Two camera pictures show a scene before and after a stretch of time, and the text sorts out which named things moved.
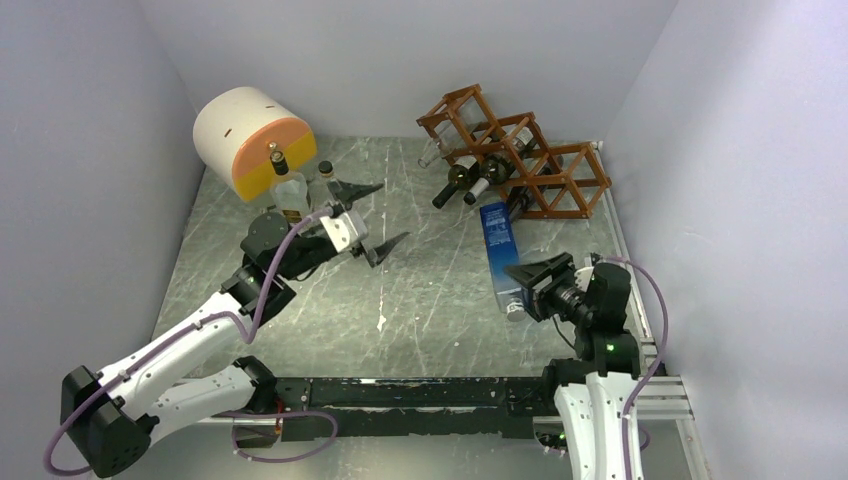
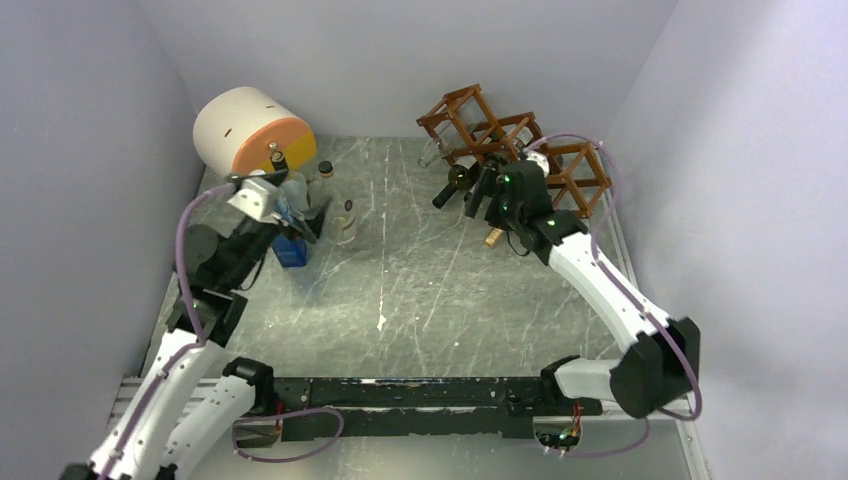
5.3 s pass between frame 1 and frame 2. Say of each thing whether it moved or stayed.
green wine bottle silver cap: stayed
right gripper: moved
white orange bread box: stayed
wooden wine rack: stayed
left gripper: moved
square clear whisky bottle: stayed
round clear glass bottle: stayed
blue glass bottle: moved
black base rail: stayed
